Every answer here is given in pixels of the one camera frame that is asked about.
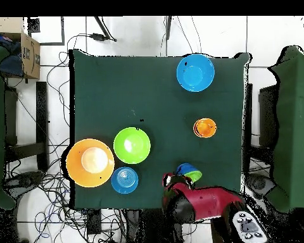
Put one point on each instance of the dark blue bowl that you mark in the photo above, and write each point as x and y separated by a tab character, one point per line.
186	168

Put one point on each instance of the small green ribbed bowl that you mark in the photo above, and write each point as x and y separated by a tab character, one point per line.
195	176

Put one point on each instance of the orange ribbed plastic cup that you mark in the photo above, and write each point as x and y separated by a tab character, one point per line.
205	127

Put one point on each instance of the large light blue bowl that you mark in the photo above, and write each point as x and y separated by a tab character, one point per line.
195	73

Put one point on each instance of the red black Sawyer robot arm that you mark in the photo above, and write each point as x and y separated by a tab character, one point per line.
207	202

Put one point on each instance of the small light blue bowl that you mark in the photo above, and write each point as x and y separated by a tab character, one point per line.
124	180

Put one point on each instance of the large green bowl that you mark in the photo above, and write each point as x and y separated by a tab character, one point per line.
132	145

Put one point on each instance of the large yellow bowl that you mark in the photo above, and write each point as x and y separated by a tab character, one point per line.
90	163

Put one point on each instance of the dark green tablecloth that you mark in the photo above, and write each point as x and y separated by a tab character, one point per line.
116	88

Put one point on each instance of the black power adapter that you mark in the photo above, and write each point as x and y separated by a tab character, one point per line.
97	37

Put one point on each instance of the cardboard box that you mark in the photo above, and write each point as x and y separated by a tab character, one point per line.
30	58

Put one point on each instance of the dark blue bag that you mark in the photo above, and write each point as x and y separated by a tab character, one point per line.
11	65

